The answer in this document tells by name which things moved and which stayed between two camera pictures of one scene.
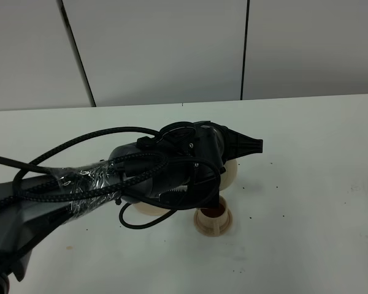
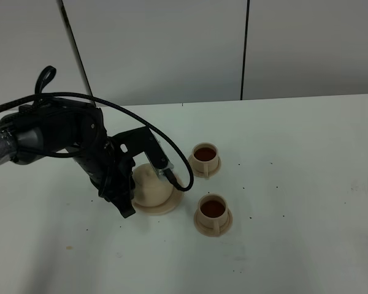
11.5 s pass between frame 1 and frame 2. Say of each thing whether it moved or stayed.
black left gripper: moved
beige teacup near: stayed
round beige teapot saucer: stayed
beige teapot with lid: moved
